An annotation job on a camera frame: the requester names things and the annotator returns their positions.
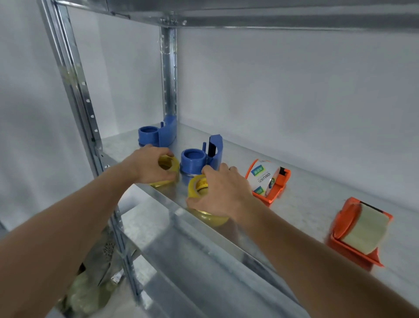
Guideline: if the person's right hand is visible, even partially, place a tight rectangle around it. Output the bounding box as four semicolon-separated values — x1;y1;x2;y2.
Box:
185;163;256;221

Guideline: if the person's left hand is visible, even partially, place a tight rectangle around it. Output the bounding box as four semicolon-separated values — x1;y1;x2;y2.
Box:
125;144;177;185

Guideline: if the yellow tape roll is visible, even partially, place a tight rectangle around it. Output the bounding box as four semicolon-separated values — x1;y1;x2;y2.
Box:
149;154;181;188
186;174;230;227

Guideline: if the person's right forearm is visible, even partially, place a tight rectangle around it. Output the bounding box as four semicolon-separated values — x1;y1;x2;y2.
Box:
234;197;419;318

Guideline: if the person's left forearm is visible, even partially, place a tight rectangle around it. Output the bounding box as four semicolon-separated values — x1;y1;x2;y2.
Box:
0;160;139;318

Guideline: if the blue tape dispenser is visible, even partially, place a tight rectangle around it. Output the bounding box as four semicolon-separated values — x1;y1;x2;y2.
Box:
137;114;178;148
180;134;224;186

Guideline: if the white printed tape roll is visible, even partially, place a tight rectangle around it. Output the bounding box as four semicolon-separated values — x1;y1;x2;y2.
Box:
247;160;282;197

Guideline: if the galvanized metal shelf rack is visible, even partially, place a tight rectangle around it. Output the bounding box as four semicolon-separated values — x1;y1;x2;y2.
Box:
37;0;419;318

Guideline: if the orange tape dispenser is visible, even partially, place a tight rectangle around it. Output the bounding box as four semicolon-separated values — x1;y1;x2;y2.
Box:
244;159;291;207
325;197;394;271

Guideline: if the clear plastic bag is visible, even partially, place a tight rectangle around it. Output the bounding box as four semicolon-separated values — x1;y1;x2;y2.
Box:
55;229;126;318

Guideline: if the cream tape roll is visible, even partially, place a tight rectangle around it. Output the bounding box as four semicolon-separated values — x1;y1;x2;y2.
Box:
340;203;390;256

